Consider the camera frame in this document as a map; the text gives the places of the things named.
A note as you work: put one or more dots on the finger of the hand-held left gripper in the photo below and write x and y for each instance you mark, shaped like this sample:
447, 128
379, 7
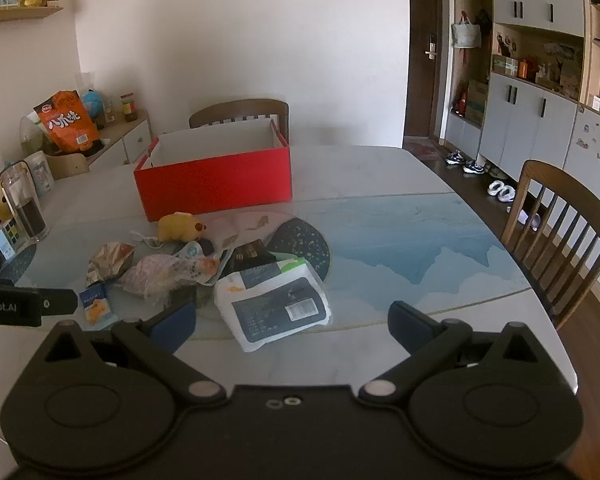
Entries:
60, 301

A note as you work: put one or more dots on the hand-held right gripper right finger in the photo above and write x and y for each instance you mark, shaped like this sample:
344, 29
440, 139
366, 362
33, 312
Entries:
410, 327

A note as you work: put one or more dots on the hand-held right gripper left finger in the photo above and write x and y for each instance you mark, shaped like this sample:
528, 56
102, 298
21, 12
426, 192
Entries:
172, 327

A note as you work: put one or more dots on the pink translucent packet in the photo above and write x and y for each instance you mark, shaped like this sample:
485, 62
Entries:
152, 275

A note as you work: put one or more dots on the white packet with orange picture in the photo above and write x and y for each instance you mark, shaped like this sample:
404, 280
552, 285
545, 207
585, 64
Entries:
197, 262

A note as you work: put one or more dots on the yellow plush toy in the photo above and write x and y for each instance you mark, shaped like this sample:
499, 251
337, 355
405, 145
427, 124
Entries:
180, 226

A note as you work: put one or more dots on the large white packet dark label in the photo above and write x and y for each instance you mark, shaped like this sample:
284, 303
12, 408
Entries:
275, 305

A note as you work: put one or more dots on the black snack packet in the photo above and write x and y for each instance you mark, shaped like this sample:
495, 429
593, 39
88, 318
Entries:
250, 256

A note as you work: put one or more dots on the red cardboard box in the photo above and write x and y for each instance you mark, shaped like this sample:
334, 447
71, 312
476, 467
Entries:
215, 182

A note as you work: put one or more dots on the white and blue patterned desktop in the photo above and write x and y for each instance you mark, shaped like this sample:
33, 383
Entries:
380, 195

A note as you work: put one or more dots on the small blue snack packet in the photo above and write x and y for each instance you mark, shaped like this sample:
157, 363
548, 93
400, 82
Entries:
97, 307

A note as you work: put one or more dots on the brown crumpled snack packet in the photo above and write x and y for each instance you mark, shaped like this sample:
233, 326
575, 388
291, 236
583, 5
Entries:
109, 262

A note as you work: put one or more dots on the puzzle cube box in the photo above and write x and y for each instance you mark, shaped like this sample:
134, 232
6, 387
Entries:
6, 240

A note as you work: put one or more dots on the glass jar with dark contents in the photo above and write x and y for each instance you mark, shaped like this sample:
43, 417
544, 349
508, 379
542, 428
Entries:
25, 205

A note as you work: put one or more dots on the white printed canister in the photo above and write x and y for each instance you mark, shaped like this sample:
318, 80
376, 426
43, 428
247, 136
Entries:
41, 172

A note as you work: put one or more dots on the small wooden chair back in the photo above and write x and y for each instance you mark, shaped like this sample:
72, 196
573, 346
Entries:
67, 165

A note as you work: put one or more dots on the pair of white shoes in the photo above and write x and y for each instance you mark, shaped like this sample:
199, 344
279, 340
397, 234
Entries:
501, 191

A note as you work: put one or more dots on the white sideboard cabinet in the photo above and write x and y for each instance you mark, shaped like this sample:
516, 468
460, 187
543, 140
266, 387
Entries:
125, 142

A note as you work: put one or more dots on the dark sneaker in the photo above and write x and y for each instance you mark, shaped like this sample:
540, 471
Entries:
455, 158
475, 167

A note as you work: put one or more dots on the orange snack bag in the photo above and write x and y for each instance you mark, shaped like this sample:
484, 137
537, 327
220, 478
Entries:
69, 122

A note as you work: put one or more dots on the wooden chair with slatted back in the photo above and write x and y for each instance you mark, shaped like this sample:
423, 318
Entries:
560, 220
237, 110

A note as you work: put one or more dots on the clear bottle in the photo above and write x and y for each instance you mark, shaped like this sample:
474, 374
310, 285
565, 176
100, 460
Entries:
110, 110

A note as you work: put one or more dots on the blue globe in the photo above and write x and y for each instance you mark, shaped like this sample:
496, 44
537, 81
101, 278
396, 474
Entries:
92, 105

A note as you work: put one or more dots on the jar with red lid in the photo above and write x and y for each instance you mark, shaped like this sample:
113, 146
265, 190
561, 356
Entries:
128, 107

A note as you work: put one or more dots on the red bag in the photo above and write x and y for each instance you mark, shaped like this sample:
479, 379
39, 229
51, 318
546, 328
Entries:
461, 102

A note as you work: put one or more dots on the white fridge with magnets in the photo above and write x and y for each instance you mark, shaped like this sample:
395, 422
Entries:
592, 145

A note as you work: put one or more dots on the brown door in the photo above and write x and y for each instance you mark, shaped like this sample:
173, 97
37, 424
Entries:
422, 50

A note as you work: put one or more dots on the green gift box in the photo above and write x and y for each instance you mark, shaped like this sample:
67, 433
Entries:
505, 65

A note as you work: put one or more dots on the hanging tote bag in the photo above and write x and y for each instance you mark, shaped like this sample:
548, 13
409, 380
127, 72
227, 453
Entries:
466, 32

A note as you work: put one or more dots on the white wall cabinet unit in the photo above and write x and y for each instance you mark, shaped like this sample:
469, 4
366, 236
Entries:
530, 110

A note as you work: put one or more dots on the wooden wall shelf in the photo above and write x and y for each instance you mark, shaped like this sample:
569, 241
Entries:
20, 14

